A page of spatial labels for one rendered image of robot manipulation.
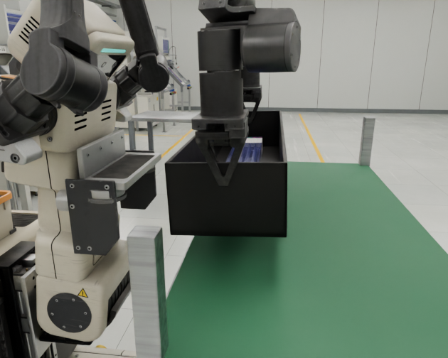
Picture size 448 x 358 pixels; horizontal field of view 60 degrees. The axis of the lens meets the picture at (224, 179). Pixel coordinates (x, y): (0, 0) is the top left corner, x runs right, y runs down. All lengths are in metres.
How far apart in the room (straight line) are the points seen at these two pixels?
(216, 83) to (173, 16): 9.73
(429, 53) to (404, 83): 0.81
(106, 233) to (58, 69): 0.35
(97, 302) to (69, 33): 0.56
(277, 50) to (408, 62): 9.93
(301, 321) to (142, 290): 0.21
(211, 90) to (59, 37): 0.25
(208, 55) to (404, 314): 0.41
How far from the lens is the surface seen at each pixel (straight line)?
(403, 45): 10.33
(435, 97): 10.65
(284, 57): 0.47
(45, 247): 0.92
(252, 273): 0.62
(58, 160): 0.86
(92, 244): 0.84
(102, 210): 0.80
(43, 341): 1.13
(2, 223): 1.18
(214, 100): 0.50
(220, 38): 0.50
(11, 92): 0.68
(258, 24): 0.50
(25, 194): 3.53
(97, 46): 0.78
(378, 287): 0.63
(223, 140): 0.52
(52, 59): 0.61
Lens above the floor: 1.27
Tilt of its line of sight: 17 degrees down
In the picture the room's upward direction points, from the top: straight up
